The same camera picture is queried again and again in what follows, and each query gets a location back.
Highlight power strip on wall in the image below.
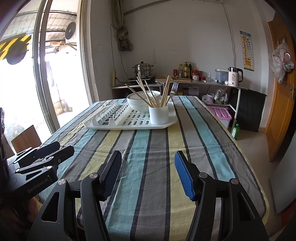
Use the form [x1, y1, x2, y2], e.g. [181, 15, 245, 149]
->
[112, 70, 116, 87]

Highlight white utensil cup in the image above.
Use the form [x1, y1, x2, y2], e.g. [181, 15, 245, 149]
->
[149, 105, 169, 125]

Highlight induction cooktop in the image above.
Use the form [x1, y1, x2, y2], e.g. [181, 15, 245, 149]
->
[127, 76, 156, 85]

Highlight green sauce bottle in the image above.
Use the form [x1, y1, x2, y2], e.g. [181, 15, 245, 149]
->
[184, 61, 189, 78]

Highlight wooden cutting board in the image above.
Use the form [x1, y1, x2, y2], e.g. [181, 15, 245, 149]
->
[155, 77, 192, 83]

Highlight green bottle on floor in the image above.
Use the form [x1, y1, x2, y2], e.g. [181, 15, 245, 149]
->
[231, 123, 240, 140]

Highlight wooden chopstick seven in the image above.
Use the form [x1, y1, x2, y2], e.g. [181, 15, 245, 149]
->
[161, 75, 171, 108]

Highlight pink lidded storage box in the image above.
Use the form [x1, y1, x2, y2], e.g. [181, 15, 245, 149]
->
[208, 106, 232, 128]

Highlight metal fork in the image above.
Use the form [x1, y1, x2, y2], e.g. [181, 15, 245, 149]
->
[166, 82, 179, 104]

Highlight metal kitchen shelf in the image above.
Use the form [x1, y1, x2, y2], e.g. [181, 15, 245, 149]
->
[111, 81, 243, 118]

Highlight giraffe wall poster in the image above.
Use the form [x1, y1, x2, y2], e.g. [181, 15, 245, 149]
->
[240, 31, 254, 72]

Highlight dark sauce bottle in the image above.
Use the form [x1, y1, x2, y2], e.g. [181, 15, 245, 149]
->
[188, 61, 193, 80]

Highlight wooden chair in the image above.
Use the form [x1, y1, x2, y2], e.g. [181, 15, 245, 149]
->
[11, 125, 42, 153]

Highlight small white inner bowl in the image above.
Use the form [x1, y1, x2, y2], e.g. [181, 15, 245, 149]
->
[127, 90, 161, 99]

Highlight outdoor fan unit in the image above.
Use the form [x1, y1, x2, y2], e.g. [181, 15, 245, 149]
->
[65, 22, 76, 43]

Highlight wooden door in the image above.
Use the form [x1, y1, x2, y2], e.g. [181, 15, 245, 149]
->
[264, 13, 295, 162]

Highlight white electric kettle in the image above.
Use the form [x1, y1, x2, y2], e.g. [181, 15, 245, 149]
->
[228, 67, 243, 86]

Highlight striped tablecloth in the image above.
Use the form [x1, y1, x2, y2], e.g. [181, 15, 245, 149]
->
[47, 96, 269, 240]

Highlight wooden chopstick six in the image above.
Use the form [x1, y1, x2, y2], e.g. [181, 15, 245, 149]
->
[162, 77, 172, 108]

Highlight wooden chopstick three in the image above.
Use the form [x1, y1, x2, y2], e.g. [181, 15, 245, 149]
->
[145, 80, 159, 108]

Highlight clear plastic container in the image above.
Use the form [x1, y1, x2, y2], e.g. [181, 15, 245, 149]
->
[215, 69, 229, 83]

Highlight wooden chopstick nine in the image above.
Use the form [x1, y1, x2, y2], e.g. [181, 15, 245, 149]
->
[137, 80, 156, 108]

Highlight wooden chopstick one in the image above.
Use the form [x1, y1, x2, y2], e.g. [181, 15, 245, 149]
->
[125, 84, 149, 106]

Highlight hanging green cloth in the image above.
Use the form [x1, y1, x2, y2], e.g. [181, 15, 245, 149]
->
[111, 0, 132, 51]

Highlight large white bowl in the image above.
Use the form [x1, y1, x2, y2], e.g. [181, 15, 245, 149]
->
[126, 90, 162, 113]

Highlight wooden chopstick five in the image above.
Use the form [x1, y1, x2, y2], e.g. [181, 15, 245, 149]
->
[137, 73, 158, 108]

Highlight plastic bags on door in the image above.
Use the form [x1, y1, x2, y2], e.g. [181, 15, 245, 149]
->
[269, 38, 294, 83]

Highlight stainless steel steamer pot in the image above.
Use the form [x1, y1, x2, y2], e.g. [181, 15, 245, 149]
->
[133, 61, 154, 78]

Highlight wooden chopstick eight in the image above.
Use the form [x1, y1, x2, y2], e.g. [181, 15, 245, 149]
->
[159, 75, 170, 108]

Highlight white plastic dish rack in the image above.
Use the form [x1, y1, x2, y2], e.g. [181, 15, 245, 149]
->
[83, 101, 178, 130]

